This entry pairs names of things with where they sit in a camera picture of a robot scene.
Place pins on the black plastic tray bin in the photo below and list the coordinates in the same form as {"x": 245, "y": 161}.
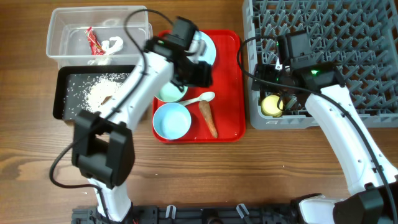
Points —
{"x": 59, "y": 111}

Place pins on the white plastic spoon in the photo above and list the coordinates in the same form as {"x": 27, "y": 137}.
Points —
{"x": 206, "y": 96}

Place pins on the clear plastic bin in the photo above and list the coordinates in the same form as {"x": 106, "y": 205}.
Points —
{"x": 68, "y": 45}

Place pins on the red serving tray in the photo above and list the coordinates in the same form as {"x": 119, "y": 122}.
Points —
{"x": 227, "y": 108}

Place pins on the white rice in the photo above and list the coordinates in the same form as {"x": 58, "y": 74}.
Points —
{"x": 87, "y": 91}

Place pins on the green bowl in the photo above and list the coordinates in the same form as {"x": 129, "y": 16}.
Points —
{"x": 170, "y": 93}

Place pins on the yellow cup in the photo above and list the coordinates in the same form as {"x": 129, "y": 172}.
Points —
{"x": 272, "y": 105}

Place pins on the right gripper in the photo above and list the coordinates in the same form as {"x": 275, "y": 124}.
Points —
{"x": 264, "y": 70}

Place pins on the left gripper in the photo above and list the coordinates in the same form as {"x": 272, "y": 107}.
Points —
{"x": 197, "y": 76}

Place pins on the orange carrot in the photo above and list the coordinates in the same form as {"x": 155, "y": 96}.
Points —
{"x": 205, "y": 110}

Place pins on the red snack wrapper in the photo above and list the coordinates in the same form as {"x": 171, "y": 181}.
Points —
{"x": 95, "y": 46}

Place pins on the brown food scrap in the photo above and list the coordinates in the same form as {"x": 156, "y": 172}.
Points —
{"x": 105, "y": 100}

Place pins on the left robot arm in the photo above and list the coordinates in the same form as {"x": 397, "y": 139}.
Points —
{"x": 103, "y": 147}

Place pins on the light blue bowl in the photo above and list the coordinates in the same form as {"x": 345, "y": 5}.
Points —
{"x": 171, "y": 121}

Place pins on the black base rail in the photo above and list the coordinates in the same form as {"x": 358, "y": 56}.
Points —
{"x": 274, "y": 213}

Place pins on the white tissue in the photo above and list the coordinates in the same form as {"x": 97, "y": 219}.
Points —
{"x": 109, "y": 47}

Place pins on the light blue plate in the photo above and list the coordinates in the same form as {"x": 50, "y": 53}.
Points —
{"x": 202, "y": 49}

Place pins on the grey dishwasher rack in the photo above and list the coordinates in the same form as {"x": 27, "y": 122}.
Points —
{"x": 360, "y": 37}

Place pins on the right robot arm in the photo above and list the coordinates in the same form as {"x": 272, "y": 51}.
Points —
{"x": 371, "y": 179}

